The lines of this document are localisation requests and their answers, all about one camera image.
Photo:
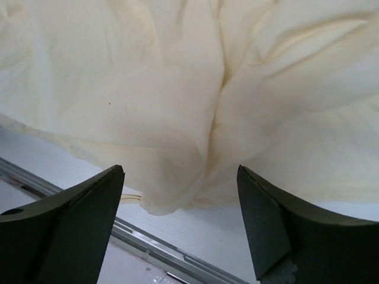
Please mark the cream yellow jacket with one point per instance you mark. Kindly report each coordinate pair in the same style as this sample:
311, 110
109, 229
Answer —
180, 93

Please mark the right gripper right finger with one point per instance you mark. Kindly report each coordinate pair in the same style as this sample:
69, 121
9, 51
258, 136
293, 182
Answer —
293, 241

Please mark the aluminium table frame rail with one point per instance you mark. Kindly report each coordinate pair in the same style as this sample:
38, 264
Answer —
178, 264

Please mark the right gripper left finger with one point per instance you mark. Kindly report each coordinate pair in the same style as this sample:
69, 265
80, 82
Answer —
63, 237

